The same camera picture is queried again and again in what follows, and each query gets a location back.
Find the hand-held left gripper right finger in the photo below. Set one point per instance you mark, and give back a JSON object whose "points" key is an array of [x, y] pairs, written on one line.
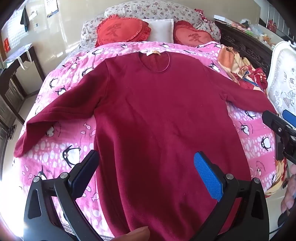
{"points": [[207, 176]]}

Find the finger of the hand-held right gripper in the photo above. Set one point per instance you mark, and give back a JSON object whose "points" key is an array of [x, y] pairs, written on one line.
{"points": [[289, 118], [272, 120]]}

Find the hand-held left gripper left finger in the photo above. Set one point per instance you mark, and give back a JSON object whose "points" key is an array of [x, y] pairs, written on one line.
{"points": [[84, 171]]}

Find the maroon long-sleeve sweater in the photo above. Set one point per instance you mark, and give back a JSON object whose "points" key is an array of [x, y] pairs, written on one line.
{"points": [[161, 115]]}

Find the person's right hand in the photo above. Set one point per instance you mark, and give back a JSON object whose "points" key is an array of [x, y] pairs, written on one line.
{"points": [[290, 192]]}

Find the person's left hand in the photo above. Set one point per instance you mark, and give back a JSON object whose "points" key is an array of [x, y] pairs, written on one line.
{"points": [[135, 235]]}

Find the white ornate chair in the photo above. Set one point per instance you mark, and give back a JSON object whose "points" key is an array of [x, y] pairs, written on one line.
{"points": [[284, 81]]}

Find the orange patterned blanket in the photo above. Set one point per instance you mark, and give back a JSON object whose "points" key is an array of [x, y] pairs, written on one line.
{"points": [[233, 62]]}

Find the dark carved wooden cabinet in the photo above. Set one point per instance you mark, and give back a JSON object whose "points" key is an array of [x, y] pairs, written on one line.
{"points": [[245, 48]]}

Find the colourful small clutter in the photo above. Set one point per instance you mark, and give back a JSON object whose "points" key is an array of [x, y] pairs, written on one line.
{"points": [[256, 31]]}

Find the dark wooden dresser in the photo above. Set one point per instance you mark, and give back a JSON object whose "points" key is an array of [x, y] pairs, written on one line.
{"points": [[7, 111]]}

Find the pink penguin print blanket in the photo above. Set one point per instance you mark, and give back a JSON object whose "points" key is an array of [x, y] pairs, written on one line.
{"points": [[69, 69]]}

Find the white flat box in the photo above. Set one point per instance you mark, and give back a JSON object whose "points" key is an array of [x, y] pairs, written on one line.
{"points": [[223, 18]]}

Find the red heart-shaped cushion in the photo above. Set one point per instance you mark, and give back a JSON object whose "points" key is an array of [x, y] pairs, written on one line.
{"points": [[119, 31], [193, 34]]}

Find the dark wooden side table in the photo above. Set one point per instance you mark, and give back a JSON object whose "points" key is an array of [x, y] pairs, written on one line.
{"points": [[34, 62]]}

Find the white plastic bag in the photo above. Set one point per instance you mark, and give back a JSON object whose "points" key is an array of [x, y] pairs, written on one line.
{"points": [[18, 54]]}

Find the small floral pillow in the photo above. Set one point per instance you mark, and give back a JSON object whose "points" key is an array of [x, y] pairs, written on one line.
{"points": [[89, 32]]}

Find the white pillow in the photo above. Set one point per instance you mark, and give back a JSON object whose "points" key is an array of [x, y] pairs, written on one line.
{"points": [[159, 30]]}

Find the long floral pillow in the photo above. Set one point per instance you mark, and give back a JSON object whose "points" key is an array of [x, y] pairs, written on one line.
{"points": [[161, 9]]}

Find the black hanging cloth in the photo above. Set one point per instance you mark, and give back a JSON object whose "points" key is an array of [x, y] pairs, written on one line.
{"points": [[25, 19]]}

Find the red paper wall sign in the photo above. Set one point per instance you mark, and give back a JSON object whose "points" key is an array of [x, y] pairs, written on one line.
{"points": [[7, 44]]}

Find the wall calendar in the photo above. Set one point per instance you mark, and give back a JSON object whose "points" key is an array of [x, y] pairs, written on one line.
{"points": [[52, 10]]}

